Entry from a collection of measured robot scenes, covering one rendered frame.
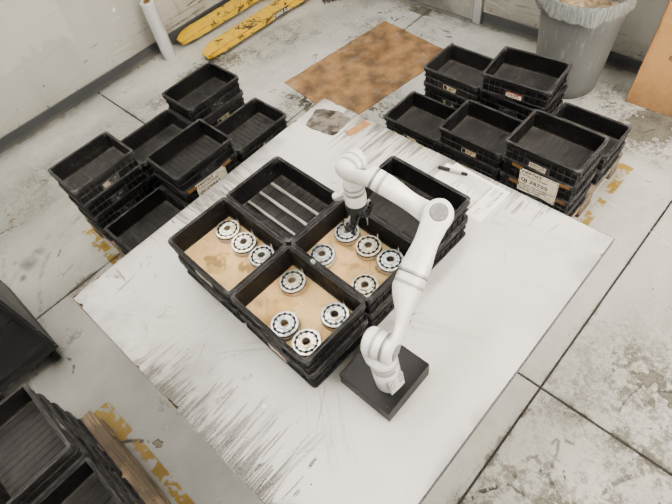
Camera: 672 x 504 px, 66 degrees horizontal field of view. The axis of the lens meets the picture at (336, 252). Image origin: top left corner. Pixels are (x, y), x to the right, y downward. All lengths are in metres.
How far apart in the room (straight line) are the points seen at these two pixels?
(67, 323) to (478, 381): 2.38
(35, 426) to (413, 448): 1.55
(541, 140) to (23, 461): 2.78
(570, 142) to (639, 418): 1.37
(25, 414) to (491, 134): 2.67
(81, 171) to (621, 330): 3.05
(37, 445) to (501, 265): 1.98
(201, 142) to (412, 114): 1.32
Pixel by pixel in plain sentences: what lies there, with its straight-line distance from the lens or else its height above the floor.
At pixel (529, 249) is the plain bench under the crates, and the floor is 0.70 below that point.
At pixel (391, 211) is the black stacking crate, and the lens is 2.14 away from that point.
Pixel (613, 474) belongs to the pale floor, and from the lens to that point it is 2.67.
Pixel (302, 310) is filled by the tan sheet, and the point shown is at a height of 0.83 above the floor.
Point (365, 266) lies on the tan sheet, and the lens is 1.98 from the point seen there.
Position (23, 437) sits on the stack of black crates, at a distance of 2.57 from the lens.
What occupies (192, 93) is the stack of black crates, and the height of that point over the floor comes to 0.49.
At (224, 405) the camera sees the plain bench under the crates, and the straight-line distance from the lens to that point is 1.98.
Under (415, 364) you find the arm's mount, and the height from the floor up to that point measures 0.79.
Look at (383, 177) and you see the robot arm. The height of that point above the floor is 1.32.
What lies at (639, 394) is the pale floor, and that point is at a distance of 2.83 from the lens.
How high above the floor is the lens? 2.46
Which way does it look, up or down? 53 degrees down
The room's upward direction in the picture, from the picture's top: 12 degrees counter-clockwise
